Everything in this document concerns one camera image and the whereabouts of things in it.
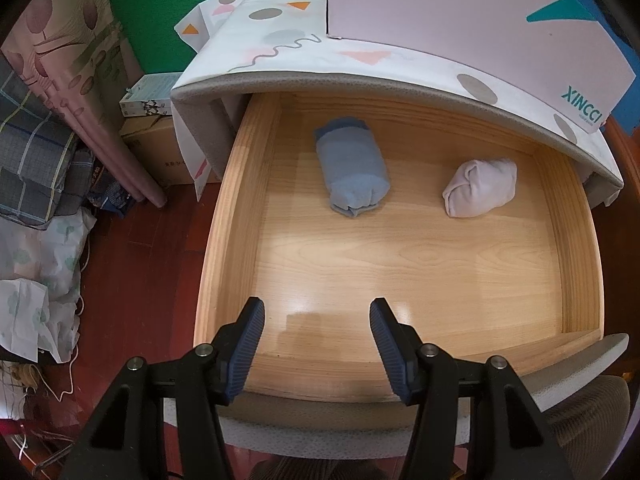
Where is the wooden drawer with grey front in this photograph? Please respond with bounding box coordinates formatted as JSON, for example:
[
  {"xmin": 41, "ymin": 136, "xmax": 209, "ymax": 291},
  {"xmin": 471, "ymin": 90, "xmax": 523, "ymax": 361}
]
[{"xmin": 162, "ymin": 91, "xmax": 630, "ymax": 450}]

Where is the small teal packet box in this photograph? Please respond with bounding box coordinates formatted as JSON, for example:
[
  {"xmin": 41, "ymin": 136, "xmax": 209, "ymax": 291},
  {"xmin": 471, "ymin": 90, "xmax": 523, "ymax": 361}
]
[{"xmin": 119, "ymin": 72, "xmax": 182, "ymax": 119}]

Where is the white floral bedding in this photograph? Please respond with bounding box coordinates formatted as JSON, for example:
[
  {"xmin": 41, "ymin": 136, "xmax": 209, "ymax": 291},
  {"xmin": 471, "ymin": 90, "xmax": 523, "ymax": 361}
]
[{"xmin": 0, "ymin": 206, "xmax": 99, "ymax": 364}]

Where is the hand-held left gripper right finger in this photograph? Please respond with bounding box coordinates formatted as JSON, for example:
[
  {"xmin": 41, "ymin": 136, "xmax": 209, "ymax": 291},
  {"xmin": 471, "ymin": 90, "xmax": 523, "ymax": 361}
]
[{"xmin": 369, "ymin": 297, "xmax": 574, "ymax": 480}]

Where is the green foam mat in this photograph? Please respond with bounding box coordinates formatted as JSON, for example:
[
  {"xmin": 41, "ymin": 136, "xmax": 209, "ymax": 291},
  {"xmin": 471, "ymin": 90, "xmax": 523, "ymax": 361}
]
[{"xmin": 101, "ymin": 0, "xmax": 329, "ymax": 77}]

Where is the white patterned cover cloth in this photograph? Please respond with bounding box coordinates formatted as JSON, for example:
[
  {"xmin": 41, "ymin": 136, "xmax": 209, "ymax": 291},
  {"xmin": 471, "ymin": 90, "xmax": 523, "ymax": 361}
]
[{"xmin": 172, "ymin": 0, "xmax": 624, "ymax": 202}]

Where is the pink floral curtain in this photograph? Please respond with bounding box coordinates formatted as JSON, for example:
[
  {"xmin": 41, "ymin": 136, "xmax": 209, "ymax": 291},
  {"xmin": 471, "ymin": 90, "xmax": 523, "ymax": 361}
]
[{"xmin": 0, "ymin": 0, "xmax": 169, "ymax": 209}]

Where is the white underwear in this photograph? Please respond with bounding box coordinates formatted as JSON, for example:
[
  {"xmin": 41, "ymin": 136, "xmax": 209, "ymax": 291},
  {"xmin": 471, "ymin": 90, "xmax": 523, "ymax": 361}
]
[{"xmin": 441, "ymin": 158, "xmax": 519, "ymax": 220}]

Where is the blue plastic package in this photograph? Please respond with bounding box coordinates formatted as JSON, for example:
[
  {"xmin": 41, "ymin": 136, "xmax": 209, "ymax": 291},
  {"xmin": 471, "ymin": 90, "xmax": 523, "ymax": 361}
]
[{"xmin": 88, "ymin": 165, "xmax": 137, "ymax": 219}]

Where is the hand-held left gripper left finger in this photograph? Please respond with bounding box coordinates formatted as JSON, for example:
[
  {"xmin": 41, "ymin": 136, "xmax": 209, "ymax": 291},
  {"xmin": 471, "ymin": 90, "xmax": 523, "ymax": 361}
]
[{"xmin": 62, "ymin": 296, "xmax": 266, "ymax": 480}]

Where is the grey drawer cabinet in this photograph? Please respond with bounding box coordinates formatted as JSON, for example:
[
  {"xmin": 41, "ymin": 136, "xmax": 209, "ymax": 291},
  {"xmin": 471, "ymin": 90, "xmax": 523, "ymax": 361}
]
[{"xmin": 170, "ymin": 71, "xmax": 624, "ymax": 209}]

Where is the brown cardboard box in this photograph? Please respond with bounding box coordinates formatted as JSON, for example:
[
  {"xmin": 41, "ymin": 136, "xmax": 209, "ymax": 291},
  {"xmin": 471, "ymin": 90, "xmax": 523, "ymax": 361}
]
[{"xmin": 120, "ymin": 113, "xmax": 224, "ymax": 189}]

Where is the white cardboard box teal print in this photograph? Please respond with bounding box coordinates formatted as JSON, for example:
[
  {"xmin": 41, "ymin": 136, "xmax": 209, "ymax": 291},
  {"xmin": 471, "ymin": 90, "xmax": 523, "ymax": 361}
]
[{"xmin": 322, "ymin": 0, "xmax": 639, "ymax": 136}]

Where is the white cable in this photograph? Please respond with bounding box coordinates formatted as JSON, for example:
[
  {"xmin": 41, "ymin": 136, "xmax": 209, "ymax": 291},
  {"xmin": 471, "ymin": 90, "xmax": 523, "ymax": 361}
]
[{"xmin": 44, "ymin": 250, "xmax": 89, "ymax": 402}]

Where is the blue underwear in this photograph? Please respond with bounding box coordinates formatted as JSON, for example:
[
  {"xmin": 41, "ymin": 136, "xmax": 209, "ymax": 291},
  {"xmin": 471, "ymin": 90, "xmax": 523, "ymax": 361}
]
[{"xmin": 313, "ymin": 117, "xmax": 392, "ymax": 220}]

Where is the grey plaid quilt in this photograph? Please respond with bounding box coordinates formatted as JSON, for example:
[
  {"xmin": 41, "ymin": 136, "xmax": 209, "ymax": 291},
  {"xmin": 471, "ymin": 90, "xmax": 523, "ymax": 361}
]
[{"xmin": 0, "ymin": 54, "xmax": 97, "ymax": 232}]

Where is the red wooden furniture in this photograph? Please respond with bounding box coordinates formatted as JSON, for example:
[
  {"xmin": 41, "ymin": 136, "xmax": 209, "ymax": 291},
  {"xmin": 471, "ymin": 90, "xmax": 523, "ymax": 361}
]
[{"xmin": 602, "ymin": 115, "xmax": 640, "ymax": 211}]

